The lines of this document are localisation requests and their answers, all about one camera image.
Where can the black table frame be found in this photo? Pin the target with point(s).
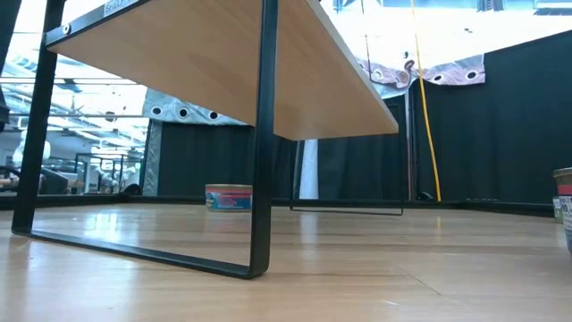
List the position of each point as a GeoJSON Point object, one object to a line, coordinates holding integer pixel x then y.
{"type": "Point", "coordinates": [491, 206]}

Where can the black office chair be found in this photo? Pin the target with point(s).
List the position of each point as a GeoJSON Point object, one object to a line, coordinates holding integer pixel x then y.
{"type": "Point", "coordinates": [53, 181]}

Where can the wooden shelf black metal frame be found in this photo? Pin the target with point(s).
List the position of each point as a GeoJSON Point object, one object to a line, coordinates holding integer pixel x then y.
{"type": "Point", "coordinates": [201, 58]}

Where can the white rounded machine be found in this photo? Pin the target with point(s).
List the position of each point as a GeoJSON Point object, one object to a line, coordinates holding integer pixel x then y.
{"type": "Point", "coordinates": [19, 156]}

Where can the black curtain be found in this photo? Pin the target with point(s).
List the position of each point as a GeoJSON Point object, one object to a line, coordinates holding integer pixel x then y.
{"type": "Point", "coordinates": [491, 134]}
{"type": "Point", "coordinates": [201, 156]}

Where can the pink blue gold-lidded can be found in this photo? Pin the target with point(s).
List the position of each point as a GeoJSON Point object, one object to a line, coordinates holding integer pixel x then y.
{"type": "Point", "coordinates": [230, 200]}
{"type": "Point", "coordinates": [565, 201]}

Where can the person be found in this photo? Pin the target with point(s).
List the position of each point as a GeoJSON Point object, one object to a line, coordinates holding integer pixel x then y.
{"type": "Point", "coordinates": [6, 182]}

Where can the grey tarp with grommets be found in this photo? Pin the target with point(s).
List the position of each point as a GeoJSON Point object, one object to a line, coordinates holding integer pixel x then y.
{"type": "Point", "coordinates": [167, 105]}
{"type": "Point", "coordinates": [456, 73]}

